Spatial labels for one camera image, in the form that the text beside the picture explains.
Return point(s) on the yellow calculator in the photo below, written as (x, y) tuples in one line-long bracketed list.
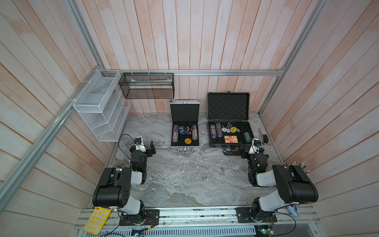
[(97, 220)]

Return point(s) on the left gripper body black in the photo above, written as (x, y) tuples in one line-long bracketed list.
[(148, 153)]

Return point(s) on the red playing card deck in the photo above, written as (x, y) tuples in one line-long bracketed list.
[(231, 139)]

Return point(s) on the chip stack silver case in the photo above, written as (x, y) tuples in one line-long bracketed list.
[(194, 132), (175, 134)]

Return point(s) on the grey black stapler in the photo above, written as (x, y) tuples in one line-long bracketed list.
[(263, 136)]

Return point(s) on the black mesh basket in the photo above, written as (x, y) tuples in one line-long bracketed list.
[(147, 85)]

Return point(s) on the black poker set case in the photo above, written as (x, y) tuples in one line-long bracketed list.
[(231, 109)]

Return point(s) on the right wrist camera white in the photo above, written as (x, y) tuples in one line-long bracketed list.
[(255, 147)]

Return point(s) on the purple poker chip stack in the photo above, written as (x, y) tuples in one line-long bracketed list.
[(219, 130)]

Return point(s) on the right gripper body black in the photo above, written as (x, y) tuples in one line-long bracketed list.
[(250, 159)]

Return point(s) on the right chip stack silver case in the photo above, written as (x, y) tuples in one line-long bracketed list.
[(194, 132)]

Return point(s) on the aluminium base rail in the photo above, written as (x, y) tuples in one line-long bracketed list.
[(213, 221)]

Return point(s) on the blue object on rail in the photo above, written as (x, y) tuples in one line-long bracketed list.
[(293, 210)]

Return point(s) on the red pen cup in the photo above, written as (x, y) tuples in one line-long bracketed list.
[(302, 166)]

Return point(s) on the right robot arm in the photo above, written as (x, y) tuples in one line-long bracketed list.
[(293, 186)]

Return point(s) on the silver poker set case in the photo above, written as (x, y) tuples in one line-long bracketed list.
[(184, 114)]

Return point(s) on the tape roll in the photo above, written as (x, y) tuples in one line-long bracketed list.
[(121, 164)]

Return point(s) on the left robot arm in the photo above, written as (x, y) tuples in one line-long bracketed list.
[(113, 190)]

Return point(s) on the left chip stack silver case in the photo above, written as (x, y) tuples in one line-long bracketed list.
[(175, 134)]

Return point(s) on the yellow dealer button silver case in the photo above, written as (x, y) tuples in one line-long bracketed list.
[(187, 140)]

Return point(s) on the white wire mesh shelf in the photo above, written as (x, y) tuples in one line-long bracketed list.
[(101, 105)]

